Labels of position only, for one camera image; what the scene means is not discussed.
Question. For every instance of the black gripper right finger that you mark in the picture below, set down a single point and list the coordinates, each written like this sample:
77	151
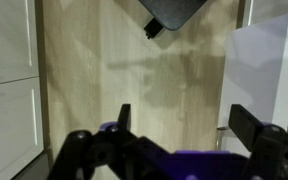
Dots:
244	123

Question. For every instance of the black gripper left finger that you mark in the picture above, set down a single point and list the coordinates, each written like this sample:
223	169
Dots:
125	116

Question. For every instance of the white shaker cabinet panel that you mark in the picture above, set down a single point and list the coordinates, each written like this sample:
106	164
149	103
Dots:
7	126
4	40

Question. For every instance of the orange black bar clamp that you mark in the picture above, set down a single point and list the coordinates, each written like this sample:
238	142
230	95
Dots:
153	28

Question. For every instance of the black cart table top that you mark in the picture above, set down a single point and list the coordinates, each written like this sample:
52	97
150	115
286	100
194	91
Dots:
174	13

